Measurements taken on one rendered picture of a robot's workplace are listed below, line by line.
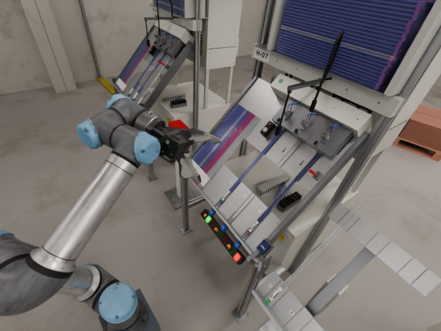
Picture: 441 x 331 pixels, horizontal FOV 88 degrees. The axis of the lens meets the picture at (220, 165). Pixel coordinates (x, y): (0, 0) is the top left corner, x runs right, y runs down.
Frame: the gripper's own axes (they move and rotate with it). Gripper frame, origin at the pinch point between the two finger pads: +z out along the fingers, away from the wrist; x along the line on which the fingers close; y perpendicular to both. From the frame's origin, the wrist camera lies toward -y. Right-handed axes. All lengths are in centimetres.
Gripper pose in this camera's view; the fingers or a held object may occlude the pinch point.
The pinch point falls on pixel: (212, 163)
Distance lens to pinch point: 67.0
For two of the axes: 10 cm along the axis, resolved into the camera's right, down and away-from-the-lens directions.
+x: 4.2, -7.8, -4.7
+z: 8.3, 5.4, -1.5
